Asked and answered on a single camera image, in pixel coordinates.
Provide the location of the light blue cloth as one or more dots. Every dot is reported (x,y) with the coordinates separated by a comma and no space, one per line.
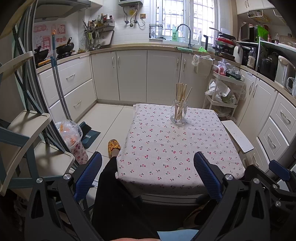
(178,235)

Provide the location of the wall outlet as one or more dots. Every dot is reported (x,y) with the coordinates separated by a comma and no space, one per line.
(143,16)

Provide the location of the white lower kitchen cabinets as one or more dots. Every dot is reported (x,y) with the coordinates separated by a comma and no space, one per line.
(131,74)

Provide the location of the bundle of wooden chopsticks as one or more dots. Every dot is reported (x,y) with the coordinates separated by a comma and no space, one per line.
(180,92)

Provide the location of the white stool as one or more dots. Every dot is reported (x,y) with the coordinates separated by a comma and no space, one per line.
(238,136)

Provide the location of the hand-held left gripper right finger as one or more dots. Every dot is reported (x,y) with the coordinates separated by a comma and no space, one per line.
(207,176)

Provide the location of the green soap bottle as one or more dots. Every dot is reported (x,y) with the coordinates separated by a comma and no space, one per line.
(174,34)

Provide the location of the dark dustpan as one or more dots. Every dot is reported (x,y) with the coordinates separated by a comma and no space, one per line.
(90,139)

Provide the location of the hanging bin with bag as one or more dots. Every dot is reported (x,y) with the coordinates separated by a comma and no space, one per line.
(203,66)

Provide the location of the white jug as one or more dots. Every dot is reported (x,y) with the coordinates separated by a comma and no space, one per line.
(237,54)

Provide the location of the clear plastic bottle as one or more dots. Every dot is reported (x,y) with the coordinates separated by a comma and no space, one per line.
(251,60)

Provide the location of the white thermos pot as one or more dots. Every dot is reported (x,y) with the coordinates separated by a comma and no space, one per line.
(284,71)

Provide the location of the stack of pans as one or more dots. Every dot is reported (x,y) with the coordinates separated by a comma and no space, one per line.
(223,42)

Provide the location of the range hood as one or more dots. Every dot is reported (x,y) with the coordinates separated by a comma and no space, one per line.
(64,8)

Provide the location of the white counter shelf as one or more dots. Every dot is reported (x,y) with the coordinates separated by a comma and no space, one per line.
(277,45)

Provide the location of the yellow slipper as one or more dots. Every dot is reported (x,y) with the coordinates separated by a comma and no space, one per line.
(114,146)

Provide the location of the white upper cabinets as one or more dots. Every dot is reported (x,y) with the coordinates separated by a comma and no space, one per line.
(247,5)

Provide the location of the white step stool chair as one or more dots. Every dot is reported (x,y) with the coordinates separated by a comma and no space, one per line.
(25,125)

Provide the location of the barred window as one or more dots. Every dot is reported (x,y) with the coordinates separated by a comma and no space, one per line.
(185,16)

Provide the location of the clear glass jar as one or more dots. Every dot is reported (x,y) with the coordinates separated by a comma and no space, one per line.
(183,115)

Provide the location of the wall utensil rack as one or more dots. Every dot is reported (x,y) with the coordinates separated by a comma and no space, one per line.
(101,34)

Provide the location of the cherry print trash bin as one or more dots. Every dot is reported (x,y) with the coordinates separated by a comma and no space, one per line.
(79,153)

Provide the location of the plastic bags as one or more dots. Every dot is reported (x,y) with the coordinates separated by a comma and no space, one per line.
(217,90)

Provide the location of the cherry print tablecloth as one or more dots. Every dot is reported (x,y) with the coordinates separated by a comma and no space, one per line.
(161,150)

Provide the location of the pink wall posters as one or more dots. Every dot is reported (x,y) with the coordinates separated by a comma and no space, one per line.
(46,34)

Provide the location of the silver water heater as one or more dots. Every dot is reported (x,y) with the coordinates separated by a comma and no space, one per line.
(130,2)

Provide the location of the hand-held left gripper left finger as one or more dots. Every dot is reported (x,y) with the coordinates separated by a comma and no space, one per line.
(89,176)

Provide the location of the green cloth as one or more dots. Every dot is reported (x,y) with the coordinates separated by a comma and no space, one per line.
(183,49)

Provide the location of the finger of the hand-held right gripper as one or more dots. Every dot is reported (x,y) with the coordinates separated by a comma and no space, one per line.
(279,170)

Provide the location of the white rolling cart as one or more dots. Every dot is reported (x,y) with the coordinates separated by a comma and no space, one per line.
(231,80)

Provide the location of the black cooker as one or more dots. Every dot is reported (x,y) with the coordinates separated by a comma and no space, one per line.
(267,67)

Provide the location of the chrome faucet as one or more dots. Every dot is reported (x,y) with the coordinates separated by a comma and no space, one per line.
(189,32)

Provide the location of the small silver oven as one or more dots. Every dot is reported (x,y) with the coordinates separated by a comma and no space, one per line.
(245,32)

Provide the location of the black wok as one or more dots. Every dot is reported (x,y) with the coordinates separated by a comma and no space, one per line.
(66,48)
(41,54)

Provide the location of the blue grey mop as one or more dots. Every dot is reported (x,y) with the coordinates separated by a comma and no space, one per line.
(56,74)

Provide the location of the red lidded container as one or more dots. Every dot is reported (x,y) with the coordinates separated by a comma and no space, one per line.
(218,69)

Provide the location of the green bag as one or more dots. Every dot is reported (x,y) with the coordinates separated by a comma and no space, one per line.
(263,32)

